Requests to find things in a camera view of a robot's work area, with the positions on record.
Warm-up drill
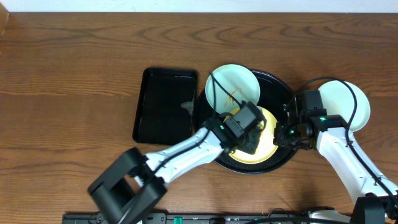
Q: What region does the light blue plate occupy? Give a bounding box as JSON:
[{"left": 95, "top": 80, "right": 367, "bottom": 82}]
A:
[
  {"left": 318, "top": 80, "right": 371, "bottom": 132},
  {"left": 205, "top": 64, "right": 261, "bottom": 114}
]

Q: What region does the yellow plate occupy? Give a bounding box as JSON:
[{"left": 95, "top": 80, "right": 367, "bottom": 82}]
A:
[{"left": 229, "top": 106, "right": 277, "bottom": 164}]

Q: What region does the black round tray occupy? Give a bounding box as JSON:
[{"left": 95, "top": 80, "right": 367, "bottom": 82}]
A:
[{"left": 193, "top": 70, "right": 296, "bottom": 174}]

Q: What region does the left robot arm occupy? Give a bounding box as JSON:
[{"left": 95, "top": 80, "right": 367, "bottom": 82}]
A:
[{"left": 88, "top": 119, "right": 240, "bottom": 223}]

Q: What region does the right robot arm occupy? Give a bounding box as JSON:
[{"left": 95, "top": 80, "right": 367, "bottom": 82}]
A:
[{"left": 274, "top": 95, "right": 397, "bottom": 223}]

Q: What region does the soap foam patch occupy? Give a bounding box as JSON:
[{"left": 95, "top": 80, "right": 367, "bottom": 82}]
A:
[{"left": 180, "top": 101, "right": 195, "bottom": 116}]

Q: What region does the black rectangular tray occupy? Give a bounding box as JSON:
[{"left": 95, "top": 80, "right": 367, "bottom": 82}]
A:
[{"left": 132, "top": 67, "right": 197, "bottom": 145}]

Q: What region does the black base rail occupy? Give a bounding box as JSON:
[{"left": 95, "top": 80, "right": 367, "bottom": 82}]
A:
[{"left": 61, "top": 212, "right": 352, "bottom": 224}]

